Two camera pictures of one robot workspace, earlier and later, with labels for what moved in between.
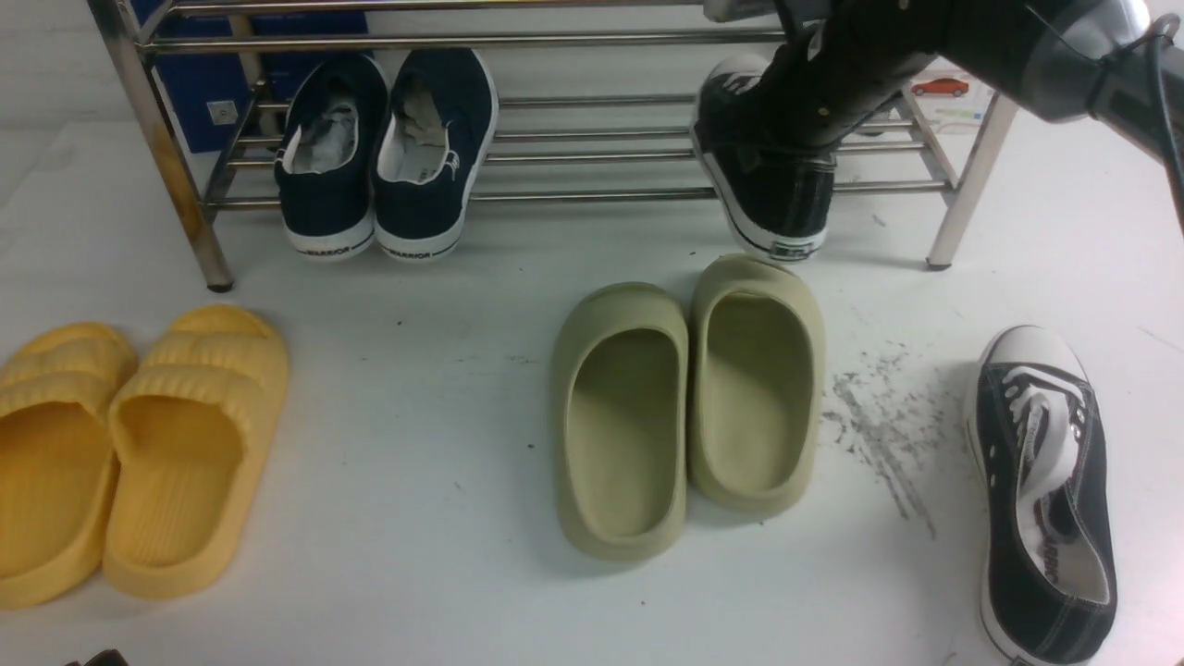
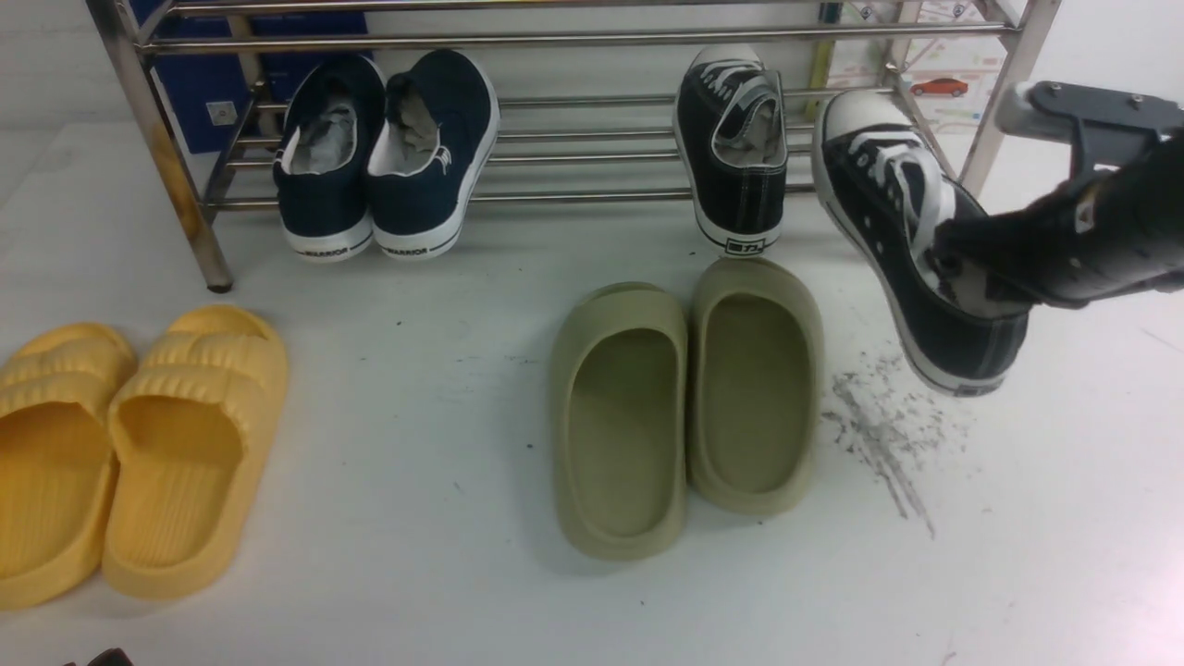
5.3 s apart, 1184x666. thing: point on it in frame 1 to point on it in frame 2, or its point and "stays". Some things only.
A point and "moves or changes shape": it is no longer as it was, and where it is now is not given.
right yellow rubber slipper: [193, 426] stays
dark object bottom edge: [106, 658] stays
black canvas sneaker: [1042, 470] to [970, 338]
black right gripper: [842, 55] to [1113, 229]
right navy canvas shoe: [437, 135] stays
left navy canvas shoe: [324, 161] stays
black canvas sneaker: [776, 188] moves or changes shape
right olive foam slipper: [757, 385] stays
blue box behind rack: [206, 93] stays
